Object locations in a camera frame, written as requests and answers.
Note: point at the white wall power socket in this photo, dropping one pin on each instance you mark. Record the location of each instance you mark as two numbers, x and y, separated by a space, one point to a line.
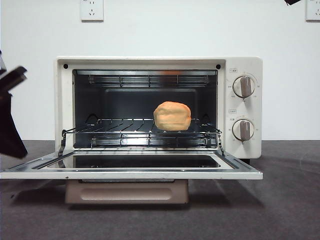
92 11
313 11

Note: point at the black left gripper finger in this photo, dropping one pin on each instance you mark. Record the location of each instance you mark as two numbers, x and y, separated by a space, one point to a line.
10 135

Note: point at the white oven temperature knob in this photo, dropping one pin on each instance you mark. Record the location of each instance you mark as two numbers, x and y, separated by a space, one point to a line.
243 86

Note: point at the white Toshiba toaster oven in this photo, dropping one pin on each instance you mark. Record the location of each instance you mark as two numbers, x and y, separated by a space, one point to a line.
245 62

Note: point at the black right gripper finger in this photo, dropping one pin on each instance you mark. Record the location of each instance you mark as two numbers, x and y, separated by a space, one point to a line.
291 1

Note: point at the round golden bread roll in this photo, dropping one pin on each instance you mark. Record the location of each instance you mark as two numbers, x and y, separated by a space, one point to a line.
172 116

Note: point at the white oven timer knob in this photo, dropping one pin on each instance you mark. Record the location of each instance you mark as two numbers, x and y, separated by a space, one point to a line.
243 130

